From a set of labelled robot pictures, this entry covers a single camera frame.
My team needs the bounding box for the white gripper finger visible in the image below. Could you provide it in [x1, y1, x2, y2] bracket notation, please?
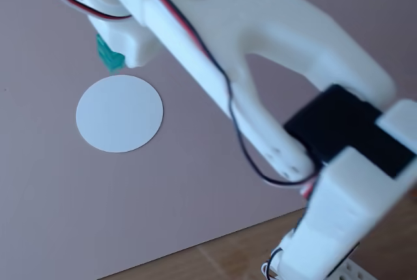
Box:
[87, 16, 154, 69]

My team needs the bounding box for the teal lego brick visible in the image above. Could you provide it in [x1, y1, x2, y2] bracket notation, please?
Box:
[95, 33, 126, 74]

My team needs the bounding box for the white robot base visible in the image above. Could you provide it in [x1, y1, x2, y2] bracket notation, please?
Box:
[327, 259, 374, 280]

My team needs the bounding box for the white paper circle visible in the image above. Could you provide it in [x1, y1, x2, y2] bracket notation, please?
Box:
[76, 74, 164, 154]

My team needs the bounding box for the pinkish grey mat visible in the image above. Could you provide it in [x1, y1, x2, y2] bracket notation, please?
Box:
[0, 0, 417, 280]

